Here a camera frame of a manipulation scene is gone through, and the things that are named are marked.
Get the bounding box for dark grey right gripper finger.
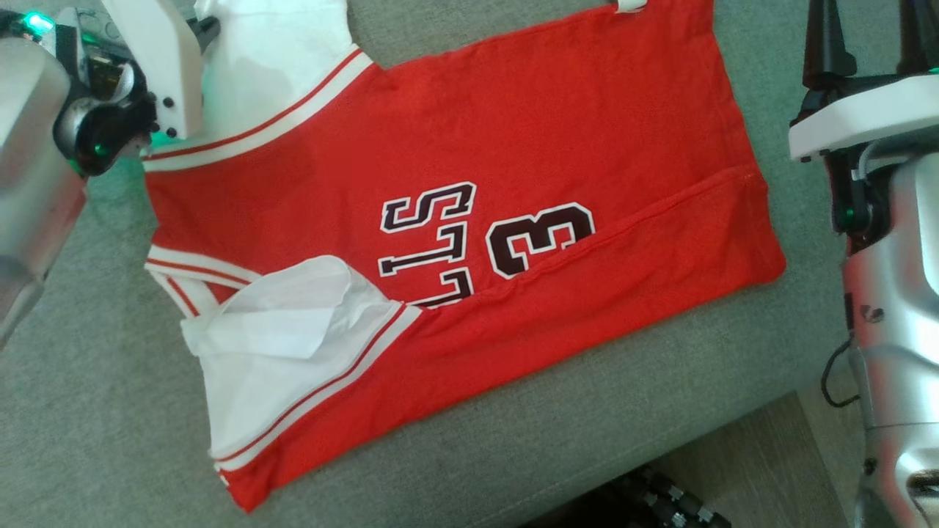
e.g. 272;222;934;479
899;0;939;74
803;0;859;90

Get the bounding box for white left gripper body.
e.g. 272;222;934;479
101;0;206;140

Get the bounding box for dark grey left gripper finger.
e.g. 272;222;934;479
187;15;221;52

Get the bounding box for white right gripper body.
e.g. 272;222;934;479
789;67;939;162

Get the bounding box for red basketball jersey white sleeves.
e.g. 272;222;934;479
142;0;787;514

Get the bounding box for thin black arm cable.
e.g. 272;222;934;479
819;337;863;408

